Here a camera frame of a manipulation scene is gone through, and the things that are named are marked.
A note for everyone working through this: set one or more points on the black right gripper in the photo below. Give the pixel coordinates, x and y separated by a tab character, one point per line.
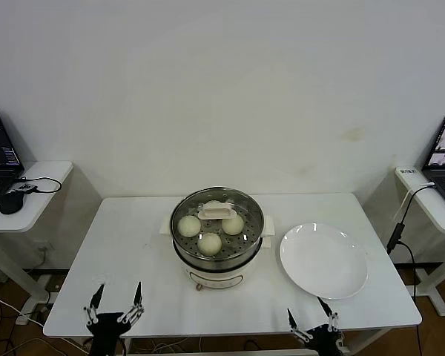
324	341

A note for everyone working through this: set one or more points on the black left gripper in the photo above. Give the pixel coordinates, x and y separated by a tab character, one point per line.
107	330

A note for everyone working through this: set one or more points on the white steamed baozi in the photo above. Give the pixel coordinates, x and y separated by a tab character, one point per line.
189	226
232	225
213	203
209	244

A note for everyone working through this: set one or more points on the stainless steel steamer basket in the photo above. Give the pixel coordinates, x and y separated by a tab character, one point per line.
254	256

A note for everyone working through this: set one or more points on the white round plate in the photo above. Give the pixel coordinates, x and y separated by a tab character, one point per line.
319	267

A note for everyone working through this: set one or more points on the cream electric cooker pot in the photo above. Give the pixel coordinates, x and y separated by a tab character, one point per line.
215	276

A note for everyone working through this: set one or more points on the black computer mouse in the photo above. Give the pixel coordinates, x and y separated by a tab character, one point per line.
11	203

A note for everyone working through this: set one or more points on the white side desk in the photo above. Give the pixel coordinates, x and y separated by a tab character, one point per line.
52	170
430	219

